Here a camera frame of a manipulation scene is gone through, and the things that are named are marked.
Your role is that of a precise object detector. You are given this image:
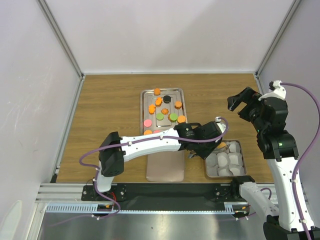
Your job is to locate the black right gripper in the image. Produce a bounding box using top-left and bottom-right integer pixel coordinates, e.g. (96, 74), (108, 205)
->
(226, 86), (266, 133)

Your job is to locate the orange round sandwich cookie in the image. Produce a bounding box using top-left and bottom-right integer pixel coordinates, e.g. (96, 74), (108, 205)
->
(217, 142), (227, 149)

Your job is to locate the green round cookie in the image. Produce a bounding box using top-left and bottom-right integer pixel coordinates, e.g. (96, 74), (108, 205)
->
(168, 113), (178, 122)
(156, 112), (165, 121)

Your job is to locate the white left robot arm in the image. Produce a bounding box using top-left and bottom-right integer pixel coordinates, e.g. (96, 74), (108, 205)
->
(92, 117), (229, 200)

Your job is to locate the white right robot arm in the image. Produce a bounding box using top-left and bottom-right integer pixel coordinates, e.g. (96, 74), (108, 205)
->
(227, 80), (320, 240)

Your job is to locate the white paper cup top right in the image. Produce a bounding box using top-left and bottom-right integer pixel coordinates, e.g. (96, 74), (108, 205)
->
(226, 141), (241, 153)

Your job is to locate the white paper cup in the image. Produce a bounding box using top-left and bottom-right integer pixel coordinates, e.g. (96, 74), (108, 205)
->
(217, 166), (233, 177)
(205, 153), (219, 168)
(226, 141), (241, 153)
(206, 166), (219, 178)
(229, 164), (245, 176)
(217, 152), (230, 167)
(228, 152), (243, 166)

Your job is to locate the white paper cup centre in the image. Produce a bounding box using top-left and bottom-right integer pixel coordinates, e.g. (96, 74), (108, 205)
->
(217, 152), (230, 167)

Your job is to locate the white paper cup middle left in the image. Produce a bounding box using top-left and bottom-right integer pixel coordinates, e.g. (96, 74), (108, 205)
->
(205, 153), (219, 168)

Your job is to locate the orange round cookie lower right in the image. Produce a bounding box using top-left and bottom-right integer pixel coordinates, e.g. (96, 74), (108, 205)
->
(177, 115), (187, 124)

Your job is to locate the white paper cup middle right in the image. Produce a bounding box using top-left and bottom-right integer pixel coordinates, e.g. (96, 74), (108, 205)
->
(228, 152), (243, 166)

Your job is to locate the white paper cup bottom left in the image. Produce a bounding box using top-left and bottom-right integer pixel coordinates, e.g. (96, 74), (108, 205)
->
(206, 166), (219, 178)

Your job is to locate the white paper cup bottom middle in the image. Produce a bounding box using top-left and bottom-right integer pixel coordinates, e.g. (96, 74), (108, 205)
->
(217, 166), (233, 177)

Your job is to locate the white paper cup bottom right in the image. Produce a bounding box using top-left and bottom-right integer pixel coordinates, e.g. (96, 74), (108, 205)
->
(229, 164), (245, 176)

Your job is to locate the orange flower cookie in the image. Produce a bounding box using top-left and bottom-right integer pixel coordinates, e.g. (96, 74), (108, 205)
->
(161, 108), (169, 115)

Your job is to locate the silver steel tray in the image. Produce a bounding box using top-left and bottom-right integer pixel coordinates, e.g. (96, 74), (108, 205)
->
(140, 87), (188, 134)

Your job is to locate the black sandwich cookie on tray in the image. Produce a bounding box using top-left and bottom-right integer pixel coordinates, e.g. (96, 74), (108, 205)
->
(163, 95), (172, 104)

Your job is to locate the rose gold tin lid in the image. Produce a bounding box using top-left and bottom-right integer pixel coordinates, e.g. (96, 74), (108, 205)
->
(146, 151), (185, 183)

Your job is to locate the orange bear cookie upper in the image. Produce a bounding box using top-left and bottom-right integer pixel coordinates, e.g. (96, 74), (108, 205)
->
(155, 97), (163, 106)

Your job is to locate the orange bear cookie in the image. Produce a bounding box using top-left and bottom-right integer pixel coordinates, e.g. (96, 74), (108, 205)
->
(155, 97), (163, 106)
(148, 104), (156, 115)

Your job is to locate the orange bear cookie lower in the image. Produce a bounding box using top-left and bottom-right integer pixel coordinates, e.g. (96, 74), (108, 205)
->
(148, 104), (156, 115)

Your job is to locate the orange round cookie top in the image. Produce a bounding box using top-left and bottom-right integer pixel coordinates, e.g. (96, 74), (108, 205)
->
(153, 88), (161, 96)

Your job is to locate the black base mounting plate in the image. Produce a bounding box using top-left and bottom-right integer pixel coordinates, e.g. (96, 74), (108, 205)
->
(81, 182), (251, 208)

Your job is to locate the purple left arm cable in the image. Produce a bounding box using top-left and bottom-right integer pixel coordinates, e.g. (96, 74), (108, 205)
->
(79, 116), (229, 218)

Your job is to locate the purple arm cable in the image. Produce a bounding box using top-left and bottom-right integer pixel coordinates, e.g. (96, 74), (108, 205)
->
(279, 81), (320, 240)
(79, 116), (229, 218)

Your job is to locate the white slotted cable duct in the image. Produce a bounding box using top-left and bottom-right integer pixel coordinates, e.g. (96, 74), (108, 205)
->
(46, 202), (249, 215)

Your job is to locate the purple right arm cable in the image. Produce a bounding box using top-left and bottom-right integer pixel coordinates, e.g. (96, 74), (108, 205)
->
(279, 81), (320, 240)

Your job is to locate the aluminium frame rail front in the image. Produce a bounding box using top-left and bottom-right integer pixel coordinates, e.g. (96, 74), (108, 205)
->
(35, 183), (85, 203)

